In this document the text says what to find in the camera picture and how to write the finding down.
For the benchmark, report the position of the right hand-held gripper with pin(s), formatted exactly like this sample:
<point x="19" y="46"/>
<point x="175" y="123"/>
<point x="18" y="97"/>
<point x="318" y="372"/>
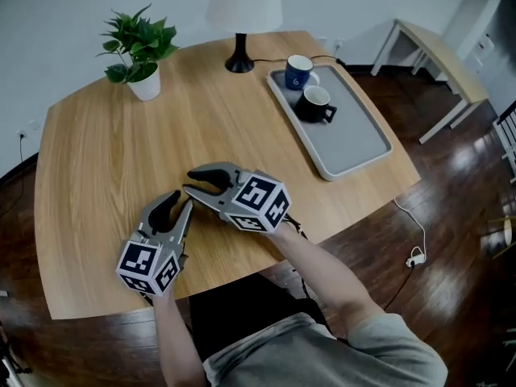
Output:
<point x="258" y="200"/>

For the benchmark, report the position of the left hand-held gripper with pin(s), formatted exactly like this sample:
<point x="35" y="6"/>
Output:
<point x="151" y="262"/>

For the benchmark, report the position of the black cup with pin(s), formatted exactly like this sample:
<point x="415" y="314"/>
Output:
<point x="310" y="109"/>

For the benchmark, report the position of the blue cup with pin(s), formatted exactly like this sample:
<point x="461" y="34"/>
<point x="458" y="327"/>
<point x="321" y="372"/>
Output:
<point x="297" y="75"/>

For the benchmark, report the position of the person's right forearm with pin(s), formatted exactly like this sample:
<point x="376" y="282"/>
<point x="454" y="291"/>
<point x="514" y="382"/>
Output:
<point x="322" y="272"/>

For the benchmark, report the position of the person's left forearm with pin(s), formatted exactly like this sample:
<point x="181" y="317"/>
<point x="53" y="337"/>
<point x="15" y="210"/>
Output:
<point x="177" y="337"/>

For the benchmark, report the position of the person's black trousers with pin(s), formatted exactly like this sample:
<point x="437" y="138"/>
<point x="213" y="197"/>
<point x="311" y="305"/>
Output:
<point x="242" y="309"/>

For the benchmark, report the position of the green plant in white pot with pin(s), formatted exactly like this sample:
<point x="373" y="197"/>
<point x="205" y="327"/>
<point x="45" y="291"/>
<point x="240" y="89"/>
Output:
<point x="141" y="59"/>

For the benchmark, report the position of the grey rectangular tray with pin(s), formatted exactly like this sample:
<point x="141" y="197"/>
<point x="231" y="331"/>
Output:
<point x="346" y="135"/>

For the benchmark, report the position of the white shade black base lamp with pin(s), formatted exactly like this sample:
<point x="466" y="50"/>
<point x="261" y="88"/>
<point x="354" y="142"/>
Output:
<point x="244" y="2"/>

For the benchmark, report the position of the person's grey t-shirt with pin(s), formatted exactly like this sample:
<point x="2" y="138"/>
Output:
<point x="322" y="357"/>

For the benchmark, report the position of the white power plug block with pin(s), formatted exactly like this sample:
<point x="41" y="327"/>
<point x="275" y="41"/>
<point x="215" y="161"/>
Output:
<point x="415" y="259"/>

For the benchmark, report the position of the wooden side table white legs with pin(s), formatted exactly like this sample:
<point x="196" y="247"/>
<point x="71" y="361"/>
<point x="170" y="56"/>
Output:
<point x="439" y="51"/>

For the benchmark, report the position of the white slatted rack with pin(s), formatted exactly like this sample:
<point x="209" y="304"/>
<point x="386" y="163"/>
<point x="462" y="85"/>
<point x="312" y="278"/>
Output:
<point x="507" y="139"/>

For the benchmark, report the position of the white wall socket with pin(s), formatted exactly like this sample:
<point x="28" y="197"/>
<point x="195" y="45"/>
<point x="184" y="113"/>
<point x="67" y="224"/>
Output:
<point x="34" y="124"/>
<point x="22" y="135"/>

